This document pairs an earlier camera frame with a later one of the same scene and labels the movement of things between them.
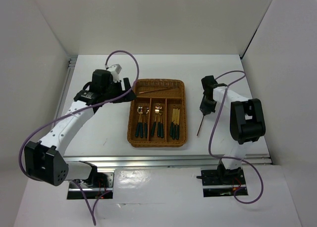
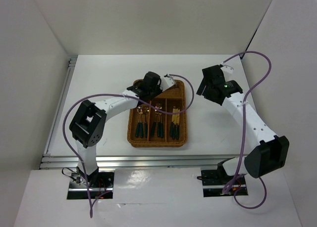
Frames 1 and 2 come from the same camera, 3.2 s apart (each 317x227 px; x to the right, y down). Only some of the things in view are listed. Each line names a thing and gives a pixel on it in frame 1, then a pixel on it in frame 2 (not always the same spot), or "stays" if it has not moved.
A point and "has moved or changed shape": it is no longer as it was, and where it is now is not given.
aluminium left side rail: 72,60 stays
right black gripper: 204,109 → 205,92
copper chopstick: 202,118 has moved or changed shape
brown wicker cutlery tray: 158,118 stays
